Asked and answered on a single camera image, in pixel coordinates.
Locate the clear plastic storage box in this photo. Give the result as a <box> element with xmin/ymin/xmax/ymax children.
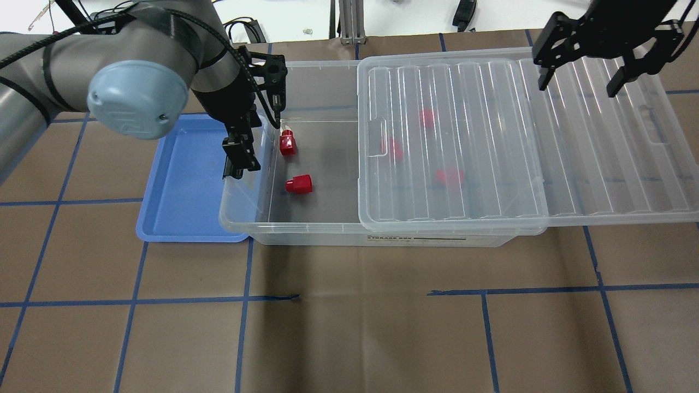
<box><xmin>218</xmin><ymin>61</ymin><xmax>514</xmax><ymax>248</ymax></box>

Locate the red block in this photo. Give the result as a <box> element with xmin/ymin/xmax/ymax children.
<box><xmin>285</xmin><ymin>174</ymin><xmax>313</xmax><ymax>194</ymax></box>
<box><xmin>380</xmin><ymin>138</ymin><xmax>404</xmax><ymax>162</ymax></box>
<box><xmin>419</xmin><ymin>109</ymin><xmax>435</xmax><ymax>129</ymax></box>
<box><xmin>435</xmin><ymin>169</ymin><xmax>465</xmax><ymax>189</ymax></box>
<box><xmin>278</xmin><ymin>129</ymin><xmax>298</xmax><ymax>157</ymax></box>

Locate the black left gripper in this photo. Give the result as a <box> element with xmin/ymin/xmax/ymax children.
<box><xmin>203</xmin><ymin>47</ymin><xmax>260</xmax><ymax>180</ymax></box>

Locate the clear plastic box lid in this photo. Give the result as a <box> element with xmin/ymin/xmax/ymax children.
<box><xmin>357</xmin><ymin>47</ymin><xmax>698</xmax><ymax>236</ymax></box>

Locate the red block under lid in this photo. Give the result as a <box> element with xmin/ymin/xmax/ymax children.
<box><xmin>380</xmin><ymin>138</ymin><xmax>404</xmax><ymax>162</ymax></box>
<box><xmin>435</xmin><ymin>169</ymin><xmax>465</xmax><ymax>189</ymax></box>
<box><xmin>419</xmin><ymin>109</ymin><xmax>435</xmax><ymax>129</ymax></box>

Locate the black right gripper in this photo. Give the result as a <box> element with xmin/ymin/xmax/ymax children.
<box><xmin>532</xmin><ymin>1</ymin><xmax>685</xmax><ymax>98</ymax></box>

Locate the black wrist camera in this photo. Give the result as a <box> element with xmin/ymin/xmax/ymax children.
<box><xmin>248</xmin><ymin>52</ymin><xmax>289</xmax><ymax>129</ymax></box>

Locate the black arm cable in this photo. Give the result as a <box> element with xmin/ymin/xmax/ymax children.
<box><xmin>0</xmin><ymin>7</ymin><xmax>274</xmax><ymax>126</ymax></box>

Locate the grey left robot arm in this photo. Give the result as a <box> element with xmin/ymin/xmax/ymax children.
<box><xmin>2</xmin><ymin>1</ymin><xmax>260</xmax><ymax>181</ymax></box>

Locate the aluminium frame post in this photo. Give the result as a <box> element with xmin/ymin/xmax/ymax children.
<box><xmin>329</xmin><ymin>1</ymin><xmax>366</xmax><ymax>45</ymax></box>

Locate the red block in open box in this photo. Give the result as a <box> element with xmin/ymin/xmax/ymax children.
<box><xmin>285</xmin><ymin>174</ymin><xmax>313</xmax><ymax>194</ymax></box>

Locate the blue plastic tray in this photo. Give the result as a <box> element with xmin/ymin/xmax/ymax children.
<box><xmin>135</xmin><ymin>114</ymin><xmax>248</xmax><ymax>243</ymax></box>

